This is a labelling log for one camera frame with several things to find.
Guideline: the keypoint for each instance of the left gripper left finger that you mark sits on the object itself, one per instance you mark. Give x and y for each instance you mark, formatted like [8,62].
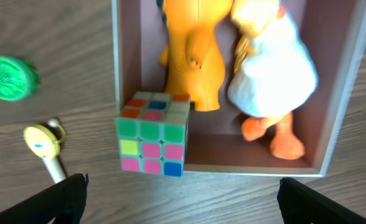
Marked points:
[63,202]

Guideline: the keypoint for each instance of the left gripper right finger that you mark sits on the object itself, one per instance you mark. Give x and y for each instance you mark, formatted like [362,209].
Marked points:
[300,204]

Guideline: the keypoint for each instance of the yellow disc wooden handle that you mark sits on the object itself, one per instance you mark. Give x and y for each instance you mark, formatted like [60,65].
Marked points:
[46,144]

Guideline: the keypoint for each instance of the pastel rubik's cube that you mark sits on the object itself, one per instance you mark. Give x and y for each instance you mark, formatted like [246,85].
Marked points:
[152,131]

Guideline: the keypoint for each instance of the white duck figurine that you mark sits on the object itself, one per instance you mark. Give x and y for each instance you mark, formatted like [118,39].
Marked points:
[273,74]

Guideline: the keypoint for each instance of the green round lid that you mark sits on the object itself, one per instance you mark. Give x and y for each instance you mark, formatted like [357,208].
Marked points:
[19,79]

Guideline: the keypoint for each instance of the orange dog figurine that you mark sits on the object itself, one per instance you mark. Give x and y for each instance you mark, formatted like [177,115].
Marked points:
[192,55]

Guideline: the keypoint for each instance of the white box maroon interior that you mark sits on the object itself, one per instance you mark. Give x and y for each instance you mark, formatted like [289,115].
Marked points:
[335,35]

